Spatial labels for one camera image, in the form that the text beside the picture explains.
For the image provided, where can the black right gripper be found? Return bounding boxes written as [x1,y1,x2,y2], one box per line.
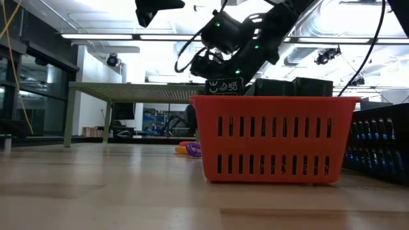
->
[189,50,244,81]

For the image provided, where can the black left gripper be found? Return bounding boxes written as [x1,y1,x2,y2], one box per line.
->
[134,0,186,29]

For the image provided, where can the black ceiling spotlight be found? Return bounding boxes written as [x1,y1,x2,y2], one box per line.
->
[106,53,120,68]

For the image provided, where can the ceiling light strip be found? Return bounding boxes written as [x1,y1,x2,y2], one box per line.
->
[60,33,409,45]

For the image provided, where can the orange plastic basket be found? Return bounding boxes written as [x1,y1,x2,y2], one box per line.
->
[189,95,362,185]

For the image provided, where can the green perforated metal shelf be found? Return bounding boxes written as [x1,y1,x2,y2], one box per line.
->
[63,81,205,148]

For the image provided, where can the black background monitor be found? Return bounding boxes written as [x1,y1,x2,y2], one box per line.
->
[111,102,137,121]

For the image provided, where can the black plastic basket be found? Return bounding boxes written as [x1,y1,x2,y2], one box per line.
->
[342,102,409,185]

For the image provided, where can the purple coil wrist keychain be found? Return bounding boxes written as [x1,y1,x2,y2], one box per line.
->
[185,142,203,158]

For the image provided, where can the black ceiling camera cluster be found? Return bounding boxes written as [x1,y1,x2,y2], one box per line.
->
[314,47,342,66]
[347,76,366,87]

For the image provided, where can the yellow extension cable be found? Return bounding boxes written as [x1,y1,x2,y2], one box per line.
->
[0,0,35,135]

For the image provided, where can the thin black power cable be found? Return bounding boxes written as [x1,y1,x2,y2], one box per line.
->
[337,0,387,98]

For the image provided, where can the grey metal post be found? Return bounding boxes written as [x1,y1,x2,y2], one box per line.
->
[2,134,13,153]

